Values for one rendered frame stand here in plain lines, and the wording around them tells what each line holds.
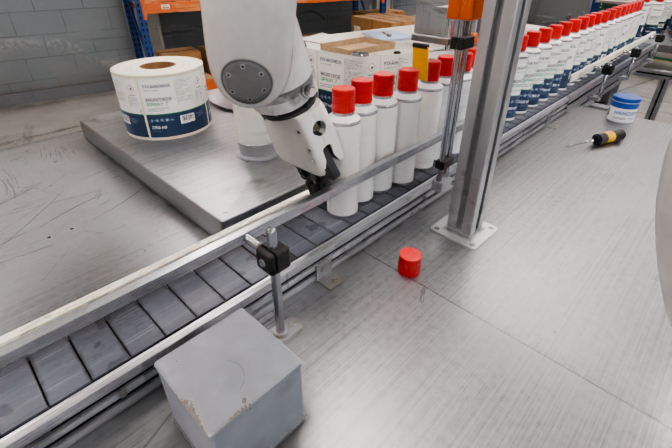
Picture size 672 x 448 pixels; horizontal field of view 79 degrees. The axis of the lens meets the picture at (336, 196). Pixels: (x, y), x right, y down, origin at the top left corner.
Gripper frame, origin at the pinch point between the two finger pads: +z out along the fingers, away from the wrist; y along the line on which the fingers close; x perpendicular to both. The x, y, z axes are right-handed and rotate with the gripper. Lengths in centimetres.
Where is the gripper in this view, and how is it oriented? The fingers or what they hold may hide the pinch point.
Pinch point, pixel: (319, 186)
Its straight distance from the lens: 62.1
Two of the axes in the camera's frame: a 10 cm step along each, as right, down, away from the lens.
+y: -7.2, -3.6, 6.0
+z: 2.4, 6.9, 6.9
